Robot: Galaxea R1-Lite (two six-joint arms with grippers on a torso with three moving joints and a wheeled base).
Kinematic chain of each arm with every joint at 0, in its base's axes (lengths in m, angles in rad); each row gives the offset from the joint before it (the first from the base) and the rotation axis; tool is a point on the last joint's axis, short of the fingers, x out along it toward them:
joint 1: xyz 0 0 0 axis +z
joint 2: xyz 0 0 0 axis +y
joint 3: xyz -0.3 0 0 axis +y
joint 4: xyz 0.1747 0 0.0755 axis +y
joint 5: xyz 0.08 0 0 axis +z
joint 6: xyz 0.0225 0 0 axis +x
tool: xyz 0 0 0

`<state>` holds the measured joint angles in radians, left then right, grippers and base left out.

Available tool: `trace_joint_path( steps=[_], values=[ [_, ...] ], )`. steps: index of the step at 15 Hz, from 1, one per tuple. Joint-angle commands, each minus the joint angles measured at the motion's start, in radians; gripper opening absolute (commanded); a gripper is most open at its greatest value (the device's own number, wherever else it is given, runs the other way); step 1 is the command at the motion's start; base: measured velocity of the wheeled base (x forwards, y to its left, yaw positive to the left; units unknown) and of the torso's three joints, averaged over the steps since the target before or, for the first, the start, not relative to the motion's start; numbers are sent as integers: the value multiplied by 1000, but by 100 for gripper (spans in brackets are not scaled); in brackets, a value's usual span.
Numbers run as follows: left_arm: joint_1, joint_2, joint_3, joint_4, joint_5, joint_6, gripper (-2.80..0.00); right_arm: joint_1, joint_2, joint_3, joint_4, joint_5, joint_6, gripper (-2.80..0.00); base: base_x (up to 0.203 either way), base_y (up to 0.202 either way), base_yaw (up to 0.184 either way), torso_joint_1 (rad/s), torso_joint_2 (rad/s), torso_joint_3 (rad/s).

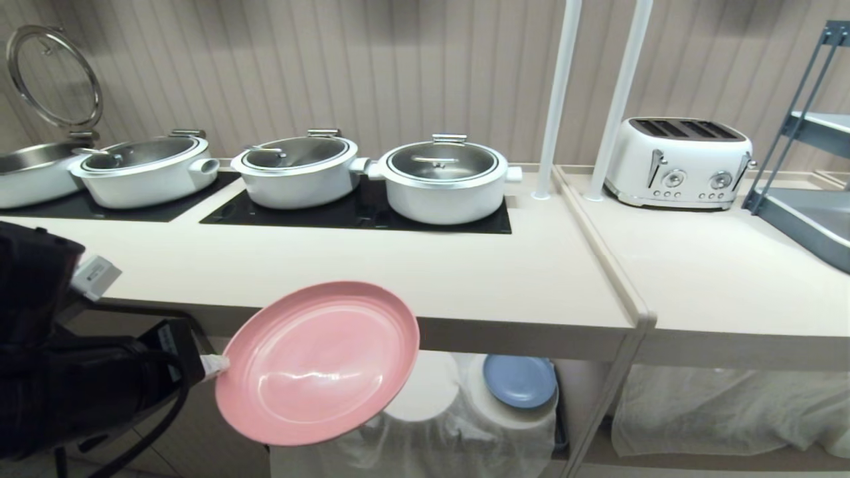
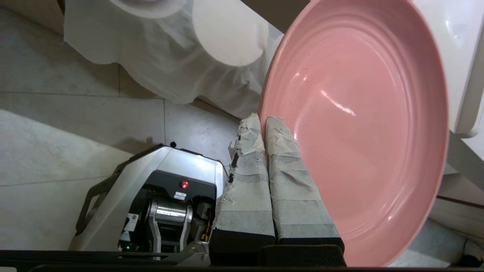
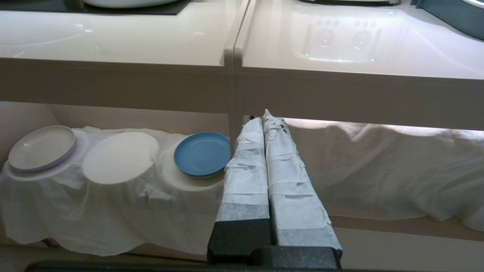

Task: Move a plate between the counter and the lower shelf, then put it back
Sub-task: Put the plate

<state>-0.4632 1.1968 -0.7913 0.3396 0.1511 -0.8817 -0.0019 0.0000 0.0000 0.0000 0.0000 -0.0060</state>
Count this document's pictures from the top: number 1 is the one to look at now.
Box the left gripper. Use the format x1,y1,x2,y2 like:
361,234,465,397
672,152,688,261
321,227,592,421
39,318,231,447

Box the pink plate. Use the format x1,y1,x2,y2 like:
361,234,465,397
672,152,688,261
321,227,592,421
214,281,420,447

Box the white plate stack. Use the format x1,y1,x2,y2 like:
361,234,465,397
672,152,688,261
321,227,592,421
465,354,560,434

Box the blue plate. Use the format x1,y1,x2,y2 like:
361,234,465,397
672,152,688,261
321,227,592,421
483,354,557,409

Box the grey metal shelf rack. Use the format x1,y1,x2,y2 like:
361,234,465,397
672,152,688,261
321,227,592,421
742,20,850,275

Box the black induction cooktop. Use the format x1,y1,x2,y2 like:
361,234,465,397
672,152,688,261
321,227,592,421
199,175,513,235
0,171,240,223

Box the clear plastic sheet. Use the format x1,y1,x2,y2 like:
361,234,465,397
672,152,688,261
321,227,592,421
269,397,560,478

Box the glass pot lid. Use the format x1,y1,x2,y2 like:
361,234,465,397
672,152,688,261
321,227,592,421
80,135,209,176
386,140,499,184
240,135,350,173

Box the white open cooking pot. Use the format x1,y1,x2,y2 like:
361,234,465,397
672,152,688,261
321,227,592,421
0,141,88,209

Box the raised round glass lid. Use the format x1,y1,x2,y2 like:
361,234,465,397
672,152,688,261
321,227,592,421
6,25,104,138

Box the white pole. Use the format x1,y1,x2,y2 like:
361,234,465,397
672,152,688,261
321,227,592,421
584,0,655,202
533,0,583,200

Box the white toaster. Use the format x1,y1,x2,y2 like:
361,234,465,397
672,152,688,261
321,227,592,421
604,117,758,212

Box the black cable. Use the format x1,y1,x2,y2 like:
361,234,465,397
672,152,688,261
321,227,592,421
86,349,193,478

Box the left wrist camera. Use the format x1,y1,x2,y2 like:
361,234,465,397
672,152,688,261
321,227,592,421
69,255,123,303

